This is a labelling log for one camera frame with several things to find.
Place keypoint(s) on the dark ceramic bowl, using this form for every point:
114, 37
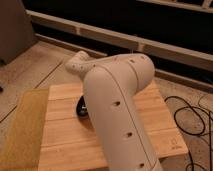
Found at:
81, 109

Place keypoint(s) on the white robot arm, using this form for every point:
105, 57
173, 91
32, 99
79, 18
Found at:
109, 85

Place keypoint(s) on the wooden board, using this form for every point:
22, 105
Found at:
69, 143

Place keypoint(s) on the grey cabinet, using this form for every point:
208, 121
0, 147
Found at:
16, 31

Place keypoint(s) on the yellow-green mat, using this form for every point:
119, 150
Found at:
21, 149

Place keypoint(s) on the white shelf frame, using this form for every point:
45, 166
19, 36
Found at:
179, 35

